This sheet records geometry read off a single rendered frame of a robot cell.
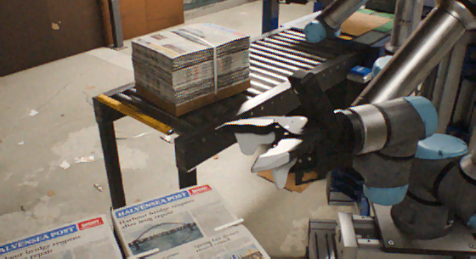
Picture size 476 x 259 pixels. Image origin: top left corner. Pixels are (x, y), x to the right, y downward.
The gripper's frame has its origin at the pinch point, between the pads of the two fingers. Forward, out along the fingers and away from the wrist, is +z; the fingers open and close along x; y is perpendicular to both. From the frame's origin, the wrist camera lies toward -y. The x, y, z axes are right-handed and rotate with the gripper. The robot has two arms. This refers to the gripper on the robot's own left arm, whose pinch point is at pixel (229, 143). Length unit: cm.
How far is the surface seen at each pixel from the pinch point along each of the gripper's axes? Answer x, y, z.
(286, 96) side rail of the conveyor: 106, 33, -62
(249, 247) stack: 24.0, 37.9, -11.3
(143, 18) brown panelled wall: 465, 41, -62
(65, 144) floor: 245, 91, 35
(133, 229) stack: 39, 36, 12
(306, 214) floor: 124, 108, -82
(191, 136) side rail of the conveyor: 82, 33, -14
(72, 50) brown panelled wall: 425, 61, 20
